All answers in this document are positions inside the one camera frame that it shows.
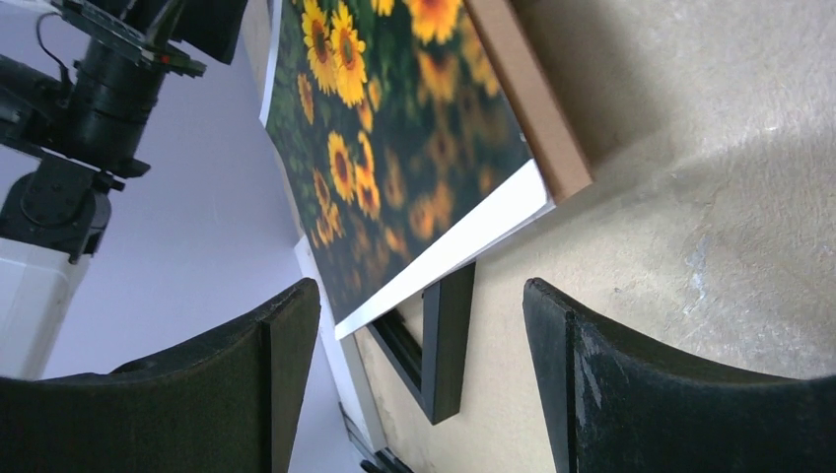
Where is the black picture frame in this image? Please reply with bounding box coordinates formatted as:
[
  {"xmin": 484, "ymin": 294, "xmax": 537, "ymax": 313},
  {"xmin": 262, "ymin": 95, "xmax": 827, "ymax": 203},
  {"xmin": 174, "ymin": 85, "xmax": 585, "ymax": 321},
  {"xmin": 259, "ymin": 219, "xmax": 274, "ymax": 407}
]
[{"xmin": 368, "ymin": 262, "xmax": 476, "ymax": 426}]

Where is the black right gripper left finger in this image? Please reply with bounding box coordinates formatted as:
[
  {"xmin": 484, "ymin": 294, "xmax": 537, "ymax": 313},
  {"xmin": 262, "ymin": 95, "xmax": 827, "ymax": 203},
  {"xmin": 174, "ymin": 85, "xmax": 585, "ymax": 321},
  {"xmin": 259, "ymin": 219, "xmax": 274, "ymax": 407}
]
[{"xmin": 1, "ymin": 278, "xmax": 320, "ymax": 472}]

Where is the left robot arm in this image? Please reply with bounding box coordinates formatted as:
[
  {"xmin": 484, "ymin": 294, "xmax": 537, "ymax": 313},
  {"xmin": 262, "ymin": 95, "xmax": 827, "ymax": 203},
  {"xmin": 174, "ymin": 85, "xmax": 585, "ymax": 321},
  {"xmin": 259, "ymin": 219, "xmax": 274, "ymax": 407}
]
[{"xmin": 1, "ymin": 0, "xmax": 246, "ymax": 263}]

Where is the brown frame backing board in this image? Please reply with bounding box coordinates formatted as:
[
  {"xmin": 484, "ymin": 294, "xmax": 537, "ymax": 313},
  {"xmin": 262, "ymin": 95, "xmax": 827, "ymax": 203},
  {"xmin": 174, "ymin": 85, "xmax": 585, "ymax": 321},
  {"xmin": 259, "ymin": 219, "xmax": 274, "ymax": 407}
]
[{"xmin": 466, "ymin": 0, "xmax": 592, "ymax": 203}]

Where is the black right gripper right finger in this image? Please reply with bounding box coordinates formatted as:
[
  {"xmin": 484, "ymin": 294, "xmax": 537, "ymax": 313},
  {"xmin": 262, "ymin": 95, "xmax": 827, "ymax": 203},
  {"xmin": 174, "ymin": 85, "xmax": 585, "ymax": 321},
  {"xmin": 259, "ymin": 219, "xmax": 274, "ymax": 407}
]
[{"xmin": 522, "ymin": 278, "xmax": 835, "ymax": 472}]

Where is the sunflower photo print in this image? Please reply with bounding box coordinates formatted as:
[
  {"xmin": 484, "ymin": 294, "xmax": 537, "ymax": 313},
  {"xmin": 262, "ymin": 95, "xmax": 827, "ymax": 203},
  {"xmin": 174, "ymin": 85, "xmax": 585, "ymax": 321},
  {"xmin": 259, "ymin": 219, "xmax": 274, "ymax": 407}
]
[{"xmin": 261, "ymin": 1, "xmax": 553, "ymax": 338}]

